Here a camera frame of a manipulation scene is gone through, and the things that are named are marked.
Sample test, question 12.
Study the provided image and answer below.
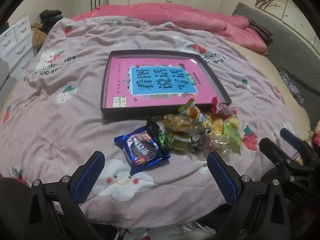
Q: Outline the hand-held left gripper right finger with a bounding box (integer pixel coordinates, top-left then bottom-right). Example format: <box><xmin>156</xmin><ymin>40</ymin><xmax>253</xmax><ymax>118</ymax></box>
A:
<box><xmin>207</xmin><ymin>151</ymin><xmax>294</xmax><ymax>240</ymax></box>

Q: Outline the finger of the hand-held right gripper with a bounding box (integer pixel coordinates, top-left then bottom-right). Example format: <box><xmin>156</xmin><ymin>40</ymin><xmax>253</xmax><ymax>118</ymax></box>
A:
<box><xmin>259</xmin><ymin>137</ymin><xmax>314</xmax><ymax>178</ymax></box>
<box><xmin>280</xmin><ymin>128</ymin><xmax>313</xmax><ymax>160</ymax></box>

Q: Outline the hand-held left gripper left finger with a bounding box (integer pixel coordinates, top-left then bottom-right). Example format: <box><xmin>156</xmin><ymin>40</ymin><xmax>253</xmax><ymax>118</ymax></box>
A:
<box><xmin>24</xmin><ymin>151</ymin><xmax>105</xmax><ymax>240</ymax></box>

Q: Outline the clear candy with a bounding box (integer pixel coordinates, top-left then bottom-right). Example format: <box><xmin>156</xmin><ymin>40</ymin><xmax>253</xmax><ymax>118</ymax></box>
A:
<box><xmin>200</xmin><ymin>135</ymin><xmax>224</xmax><ymax>155</ymax></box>

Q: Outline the lime green snack packet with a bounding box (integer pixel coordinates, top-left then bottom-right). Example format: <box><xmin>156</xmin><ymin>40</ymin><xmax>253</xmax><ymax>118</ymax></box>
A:
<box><xmin>222</xmin><ymin>116</ymin><xmax>243</xmax><ymax>155</ymax></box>

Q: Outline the green-brown small snack packet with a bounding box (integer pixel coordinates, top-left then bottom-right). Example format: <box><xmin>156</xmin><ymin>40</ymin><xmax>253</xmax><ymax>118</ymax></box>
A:
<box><xmin>170</xmin><ymin>134</ymin><xmax>195</xmax><ymax>153</ymax></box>

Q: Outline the blue cookie packet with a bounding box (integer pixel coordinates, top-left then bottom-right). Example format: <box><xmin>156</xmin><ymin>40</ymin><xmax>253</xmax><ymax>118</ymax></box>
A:
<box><xmin>114</xmin><ymin>126</ymin><xmax>172</xmax><ymax>175</ymax></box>

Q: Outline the yellow snack packet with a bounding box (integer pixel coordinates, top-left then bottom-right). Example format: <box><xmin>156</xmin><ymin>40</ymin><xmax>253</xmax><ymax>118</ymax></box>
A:
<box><xmin>199</xmin><ymin>112</ymin><xmax>213</xmax><ymax>134</ymax></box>

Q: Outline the red long snack packet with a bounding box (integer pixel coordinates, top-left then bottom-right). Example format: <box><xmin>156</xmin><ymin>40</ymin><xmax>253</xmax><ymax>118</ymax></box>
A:
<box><xmin>211</xmin><ymin>97</ymin><xmax>237</xmax><ymax>117</ymax></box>

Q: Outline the green pea snack packet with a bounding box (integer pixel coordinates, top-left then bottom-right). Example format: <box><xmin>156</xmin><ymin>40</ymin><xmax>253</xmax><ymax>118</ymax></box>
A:
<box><xmin>146</xmin><ymin>117</ymin><xmax>174</xmax><ymax>153</ymax></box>

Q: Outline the dark shallow cardboard box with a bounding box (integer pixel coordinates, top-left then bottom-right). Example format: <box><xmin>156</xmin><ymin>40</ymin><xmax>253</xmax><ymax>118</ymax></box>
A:
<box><xmin>99</xmin><ymin>50</ymin><xmax>232</xmax><ymax>120</ymax></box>

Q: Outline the clear orange-ended cracker packet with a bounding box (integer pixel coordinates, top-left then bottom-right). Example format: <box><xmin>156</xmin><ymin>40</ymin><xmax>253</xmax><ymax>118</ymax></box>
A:
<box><xmin>164</xmin><ymin>114</ymin><xmax>200</xmax><ymax>133</ymax></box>

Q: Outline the blue patterned cloth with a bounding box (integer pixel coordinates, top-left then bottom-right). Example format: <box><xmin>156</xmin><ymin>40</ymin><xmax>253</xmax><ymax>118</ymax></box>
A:
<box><xmin>279</xmin><ymin>71</ymin><xmax>305</xmax><ymax>105</ymax></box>

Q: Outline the beige bed sheet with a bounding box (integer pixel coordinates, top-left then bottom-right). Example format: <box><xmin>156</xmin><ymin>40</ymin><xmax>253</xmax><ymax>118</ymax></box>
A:
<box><xmin>225</xmin><ymin>40</ymin><xmax>313</xmax><ymax>135</ymax></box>

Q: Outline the strawberry printed blanket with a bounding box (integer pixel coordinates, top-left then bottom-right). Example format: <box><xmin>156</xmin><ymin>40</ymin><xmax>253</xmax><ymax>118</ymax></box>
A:
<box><xmin>0</xmin><ymin>17</ymin><xmax>312</xmax><ymax>228</ymax></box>

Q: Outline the grey padded headboard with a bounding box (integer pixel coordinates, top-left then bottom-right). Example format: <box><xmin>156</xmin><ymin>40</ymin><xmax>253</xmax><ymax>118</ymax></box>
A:
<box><xmin>232</xmin><ymin>2</ymin><xmax>320</xmax><ymax>105</ymax></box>

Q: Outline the striped pillow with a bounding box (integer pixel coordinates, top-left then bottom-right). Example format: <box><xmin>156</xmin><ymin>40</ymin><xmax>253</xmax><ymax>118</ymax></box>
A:
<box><xmin>247</xmin><ymin>19</ymin><xmax>274</xmax><ymax>43</ymax></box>

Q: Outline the pink book with blue label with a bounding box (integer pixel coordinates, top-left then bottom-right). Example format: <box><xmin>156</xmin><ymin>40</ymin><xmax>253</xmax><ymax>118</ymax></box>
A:
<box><xmin>104</xmin><ymin>56</ymin><xmax>224</xmax><ymax>108</ymax></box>

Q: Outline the brown plush cloth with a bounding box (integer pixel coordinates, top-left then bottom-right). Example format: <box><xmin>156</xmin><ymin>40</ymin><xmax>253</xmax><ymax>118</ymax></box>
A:
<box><xmin>30</xmin><ymin>23</ymin><xmax>49</xmax><ymax>49</ymax></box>

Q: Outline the white drawer chest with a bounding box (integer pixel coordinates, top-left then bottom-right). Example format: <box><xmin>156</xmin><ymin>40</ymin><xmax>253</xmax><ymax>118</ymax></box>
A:
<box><xmin>0</xmin><ymin>16</ymin><xmax>35</xmax><ymax>80</ymax></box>

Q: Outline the pink quilt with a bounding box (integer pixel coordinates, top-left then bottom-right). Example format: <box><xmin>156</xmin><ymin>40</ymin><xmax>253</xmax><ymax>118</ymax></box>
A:
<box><xmin>71</xmin><ymin>2</ymin><xmax>268</xmax><ymax>55</ymax></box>

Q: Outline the pile of dark clothes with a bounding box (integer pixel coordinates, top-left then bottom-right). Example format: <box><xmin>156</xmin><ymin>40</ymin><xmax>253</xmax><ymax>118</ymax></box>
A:
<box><xmin>39</xmin><ymin>9</ymin><xmax>63</xmax><ymax>34</ymax></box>

